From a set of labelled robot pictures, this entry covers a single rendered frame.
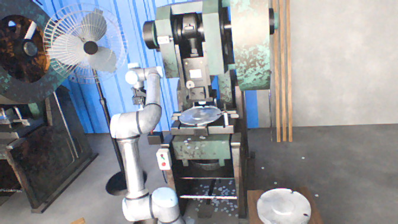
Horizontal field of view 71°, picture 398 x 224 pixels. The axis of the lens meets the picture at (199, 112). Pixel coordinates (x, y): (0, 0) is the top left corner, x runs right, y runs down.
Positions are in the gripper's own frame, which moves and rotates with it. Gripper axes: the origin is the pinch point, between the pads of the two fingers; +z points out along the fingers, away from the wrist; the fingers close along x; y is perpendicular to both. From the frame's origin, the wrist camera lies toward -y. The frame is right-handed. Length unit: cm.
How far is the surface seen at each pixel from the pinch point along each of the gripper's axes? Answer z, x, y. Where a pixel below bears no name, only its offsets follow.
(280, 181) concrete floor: 85, -42, -86
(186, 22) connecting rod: -54, -16, -31
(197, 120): 7.1, -3.9, -32.2
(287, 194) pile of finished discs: 47, 20, -87
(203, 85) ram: -13.1, -15.4, -36.6
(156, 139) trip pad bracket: 17.7, 2.8, -3.4
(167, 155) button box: 24.9, 11.5, -12.6
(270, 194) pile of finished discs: 47, 20, -78
